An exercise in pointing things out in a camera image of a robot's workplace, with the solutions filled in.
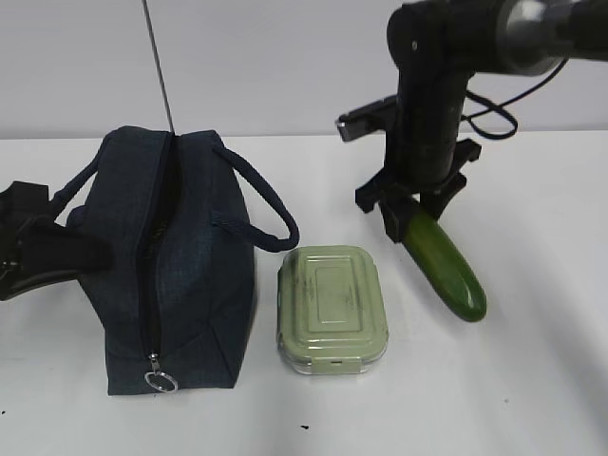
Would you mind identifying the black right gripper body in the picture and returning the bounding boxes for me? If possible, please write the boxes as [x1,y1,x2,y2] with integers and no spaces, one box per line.
[355,139,482,213]

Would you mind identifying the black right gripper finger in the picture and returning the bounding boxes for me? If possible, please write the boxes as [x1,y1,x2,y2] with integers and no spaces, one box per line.
[379,197,421,243]
[422,182,466,220]

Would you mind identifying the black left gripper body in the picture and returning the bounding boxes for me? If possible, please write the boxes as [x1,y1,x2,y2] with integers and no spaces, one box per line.
[1,180,52,276]

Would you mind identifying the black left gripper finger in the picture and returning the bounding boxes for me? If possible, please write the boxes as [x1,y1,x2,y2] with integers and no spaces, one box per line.
[18,225,113,280]
[1,271,76,301]

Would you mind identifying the green cucumber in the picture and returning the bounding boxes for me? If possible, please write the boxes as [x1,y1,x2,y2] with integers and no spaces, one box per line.
[402,199,487,323]

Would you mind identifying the green lidded lunch box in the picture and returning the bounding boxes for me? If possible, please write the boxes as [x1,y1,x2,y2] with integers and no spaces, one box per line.
[276,245,389,375]

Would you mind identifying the dark blue lunch bag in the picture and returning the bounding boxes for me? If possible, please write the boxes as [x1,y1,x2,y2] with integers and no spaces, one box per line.
[53,126,299,396]

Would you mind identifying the silver zipper pull ring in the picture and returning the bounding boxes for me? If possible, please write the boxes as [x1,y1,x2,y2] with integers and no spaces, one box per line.
[143,351,179,394]

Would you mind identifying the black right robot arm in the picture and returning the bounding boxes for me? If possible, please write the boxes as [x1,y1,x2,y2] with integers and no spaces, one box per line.
[336,1,607,242]

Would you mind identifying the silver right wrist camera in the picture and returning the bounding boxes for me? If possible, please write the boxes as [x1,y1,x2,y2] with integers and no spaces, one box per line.
[335,95,397,143]

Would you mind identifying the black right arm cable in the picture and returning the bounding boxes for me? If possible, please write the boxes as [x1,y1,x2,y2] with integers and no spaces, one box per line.
[463,56,569,142]

